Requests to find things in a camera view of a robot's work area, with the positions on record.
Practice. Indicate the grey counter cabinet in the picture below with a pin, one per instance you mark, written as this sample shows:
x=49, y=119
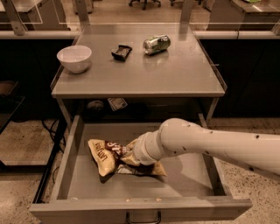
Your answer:
x=181, y=71

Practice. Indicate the white bowl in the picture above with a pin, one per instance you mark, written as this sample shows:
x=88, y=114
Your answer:
x=75, y=58

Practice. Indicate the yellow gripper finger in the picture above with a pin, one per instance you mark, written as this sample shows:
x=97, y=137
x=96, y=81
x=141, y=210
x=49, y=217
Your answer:
x=132, y=144
x=130, y=160

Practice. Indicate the black drawer handle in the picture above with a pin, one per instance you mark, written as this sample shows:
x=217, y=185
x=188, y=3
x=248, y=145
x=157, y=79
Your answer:
x=156, y=219

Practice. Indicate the white rail behind counter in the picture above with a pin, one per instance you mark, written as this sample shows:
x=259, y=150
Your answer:
x=40, y=35

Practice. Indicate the small black snack packet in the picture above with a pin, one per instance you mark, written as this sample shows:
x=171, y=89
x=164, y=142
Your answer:
x=122, y=53

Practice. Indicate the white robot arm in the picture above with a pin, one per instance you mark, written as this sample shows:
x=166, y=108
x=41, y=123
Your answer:
x=177, y=136

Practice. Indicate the white label packet under counter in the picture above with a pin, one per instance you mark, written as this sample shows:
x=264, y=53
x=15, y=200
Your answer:
x=117, y=103

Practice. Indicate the dark round object under counter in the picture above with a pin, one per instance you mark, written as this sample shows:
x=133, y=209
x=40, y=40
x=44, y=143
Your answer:
x=95, y=106

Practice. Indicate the grey open drawer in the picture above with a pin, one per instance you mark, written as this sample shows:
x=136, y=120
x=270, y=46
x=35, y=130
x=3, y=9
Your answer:
x=192, y=190

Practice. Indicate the green soda can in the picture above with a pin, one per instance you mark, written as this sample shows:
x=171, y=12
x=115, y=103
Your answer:
x=156, y=44

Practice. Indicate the black office chair base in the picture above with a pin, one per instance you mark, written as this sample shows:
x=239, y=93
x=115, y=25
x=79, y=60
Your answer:
x=144, y=3

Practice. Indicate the brown chip bag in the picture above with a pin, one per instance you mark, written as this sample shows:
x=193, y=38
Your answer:
x=108, y=156

